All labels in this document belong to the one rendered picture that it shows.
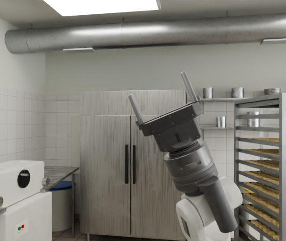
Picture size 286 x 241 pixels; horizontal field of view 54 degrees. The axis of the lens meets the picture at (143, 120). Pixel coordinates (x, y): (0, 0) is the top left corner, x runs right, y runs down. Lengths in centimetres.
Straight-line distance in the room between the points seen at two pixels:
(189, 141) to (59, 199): 404
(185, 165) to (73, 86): 441
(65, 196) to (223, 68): 310
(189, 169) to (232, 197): 11
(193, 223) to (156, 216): 318
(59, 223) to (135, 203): 139
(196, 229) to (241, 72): 408
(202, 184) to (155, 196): 315
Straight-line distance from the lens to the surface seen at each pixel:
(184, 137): 52
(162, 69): 452
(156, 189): 364
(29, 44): 413
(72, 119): 477
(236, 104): 240
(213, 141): 444
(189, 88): 53
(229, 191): 58
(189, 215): 55
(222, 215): 53
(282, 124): 187
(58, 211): 455
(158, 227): 378
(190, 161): 51
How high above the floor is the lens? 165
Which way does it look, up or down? level
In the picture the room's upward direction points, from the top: straight up
